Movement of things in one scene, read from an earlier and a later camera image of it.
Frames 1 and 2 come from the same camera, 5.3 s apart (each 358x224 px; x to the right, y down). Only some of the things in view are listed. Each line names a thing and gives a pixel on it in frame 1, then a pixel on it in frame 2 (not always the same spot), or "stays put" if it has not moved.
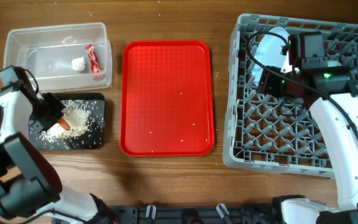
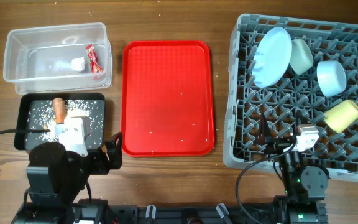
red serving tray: x=167 y=98 stays put
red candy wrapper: x=95 y=66 stays put
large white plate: x=267 y=51 stays put
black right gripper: x=266 y=82 to x=279 y=145
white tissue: x=78 y=64 stays put
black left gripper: x=49 y=112 to x=111 y=152
